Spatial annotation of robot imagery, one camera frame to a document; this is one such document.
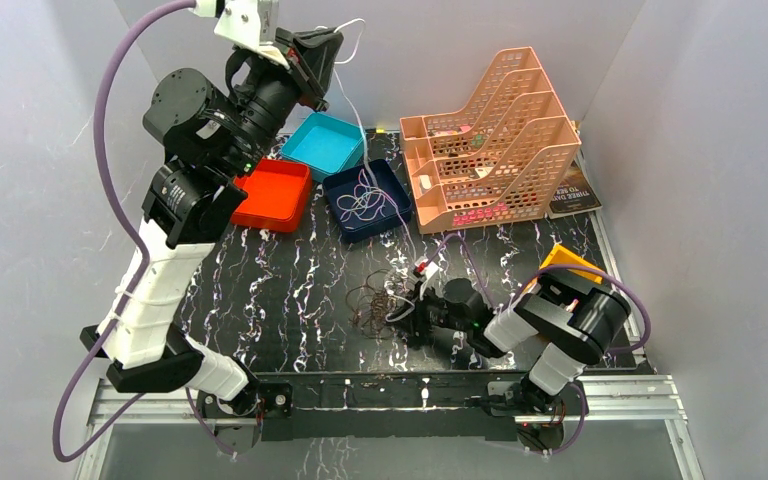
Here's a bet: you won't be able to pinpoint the white wire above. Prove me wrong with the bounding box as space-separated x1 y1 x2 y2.
330 17 425 280

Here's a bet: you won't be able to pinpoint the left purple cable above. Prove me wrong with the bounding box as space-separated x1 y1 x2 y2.
52 0 220 464

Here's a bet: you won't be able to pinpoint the dark book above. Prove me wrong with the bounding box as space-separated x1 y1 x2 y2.
547 161 602 219

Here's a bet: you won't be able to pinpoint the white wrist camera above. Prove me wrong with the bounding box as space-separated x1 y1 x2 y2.
413 259 440 281
214 0 289 68

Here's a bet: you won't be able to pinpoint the purple cable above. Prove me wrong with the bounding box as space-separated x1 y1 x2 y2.
433 231 653 356
52 0 220 464

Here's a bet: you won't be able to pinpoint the red square tray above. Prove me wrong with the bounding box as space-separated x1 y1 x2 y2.
230 158 313 233

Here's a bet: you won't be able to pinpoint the navy square tray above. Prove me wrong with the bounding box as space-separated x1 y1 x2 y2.
322 159 413 244

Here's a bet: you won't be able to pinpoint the yellow bin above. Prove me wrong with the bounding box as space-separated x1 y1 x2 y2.
539 243 602 284

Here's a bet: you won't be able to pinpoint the peach plastic file organizer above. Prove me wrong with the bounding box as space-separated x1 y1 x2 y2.
399 47 581 234

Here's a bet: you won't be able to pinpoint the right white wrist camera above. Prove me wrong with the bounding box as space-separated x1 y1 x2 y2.
413 259 440 281

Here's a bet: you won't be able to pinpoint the white wires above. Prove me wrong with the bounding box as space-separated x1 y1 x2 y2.
332 168 402 227

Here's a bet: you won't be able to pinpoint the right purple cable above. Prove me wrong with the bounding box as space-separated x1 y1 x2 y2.
433 231 653 356

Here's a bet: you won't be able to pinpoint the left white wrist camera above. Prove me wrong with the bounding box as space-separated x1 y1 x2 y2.
214 0 289 68

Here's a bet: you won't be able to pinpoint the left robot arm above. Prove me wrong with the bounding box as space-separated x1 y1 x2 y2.
80 28 344 416

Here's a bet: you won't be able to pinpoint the brown wire bundle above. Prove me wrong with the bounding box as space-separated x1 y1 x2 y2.
345 268 418 342

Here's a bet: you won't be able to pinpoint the teal square tray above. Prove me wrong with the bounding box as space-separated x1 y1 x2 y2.
280 113 364 183

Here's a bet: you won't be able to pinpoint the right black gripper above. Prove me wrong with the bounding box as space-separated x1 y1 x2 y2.
385 280 471 336

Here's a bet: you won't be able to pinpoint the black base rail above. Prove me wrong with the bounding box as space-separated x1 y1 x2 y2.
262 370 564 448

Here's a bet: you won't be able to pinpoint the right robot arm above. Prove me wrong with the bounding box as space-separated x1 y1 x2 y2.
386 265 632 416

